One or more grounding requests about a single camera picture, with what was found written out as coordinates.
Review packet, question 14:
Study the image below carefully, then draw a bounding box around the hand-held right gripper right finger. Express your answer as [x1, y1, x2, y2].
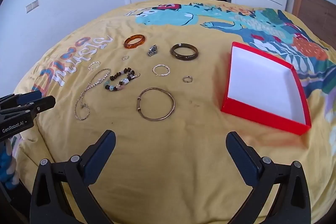
[226, 131, 312, 224]

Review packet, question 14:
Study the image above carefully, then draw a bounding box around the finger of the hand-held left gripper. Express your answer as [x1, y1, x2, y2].
[0, 91, 43, 109]
[0, 96, 56, 120]

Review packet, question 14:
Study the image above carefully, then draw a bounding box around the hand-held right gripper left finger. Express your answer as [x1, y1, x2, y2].
[30, 130, 116, 224]

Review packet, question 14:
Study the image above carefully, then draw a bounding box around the silver chain necklace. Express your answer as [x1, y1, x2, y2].
[75, 68, 111, 122]

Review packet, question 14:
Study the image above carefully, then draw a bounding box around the thin metal bangle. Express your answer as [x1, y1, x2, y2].
[138, 88, 175, 122]

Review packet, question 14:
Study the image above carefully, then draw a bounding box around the brown beaded bracelet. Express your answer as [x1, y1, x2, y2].
[104, 68, 140, 92]

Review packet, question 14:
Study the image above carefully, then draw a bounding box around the red cardboard box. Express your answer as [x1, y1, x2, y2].
[220, 42, 312, 135]

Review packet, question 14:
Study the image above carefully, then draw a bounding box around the twisted silver bracelet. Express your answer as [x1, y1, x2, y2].
[152, 64, 170, 77]

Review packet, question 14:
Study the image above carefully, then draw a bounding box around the silver wristwatch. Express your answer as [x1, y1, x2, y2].
[147, 44, 159, 57]

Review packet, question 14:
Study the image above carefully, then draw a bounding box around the person's left hand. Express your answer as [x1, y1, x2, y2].
[0, 135, 20, 189]

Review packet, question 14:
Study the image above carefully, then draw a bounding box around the yellow printed blanket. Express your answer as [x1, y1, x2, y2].
[12, 0, 336, 224]

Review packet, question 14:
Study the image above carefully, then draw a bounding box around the amber bangle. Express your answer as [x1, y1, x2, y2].
[124, 34, 146, 50]

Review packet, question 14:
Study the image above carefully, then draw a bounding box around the dark olive bangle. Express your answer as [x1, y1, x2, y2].
[170, 43, 199, 60]

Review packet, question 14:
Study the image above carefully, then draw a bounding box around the wooden headboard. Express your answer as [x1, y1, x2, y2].
[291, 0, 336, 46]

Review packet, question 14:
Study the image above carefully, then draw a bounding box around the white wall switch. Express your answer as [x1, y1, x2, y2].
[25, 0, 39, 13]

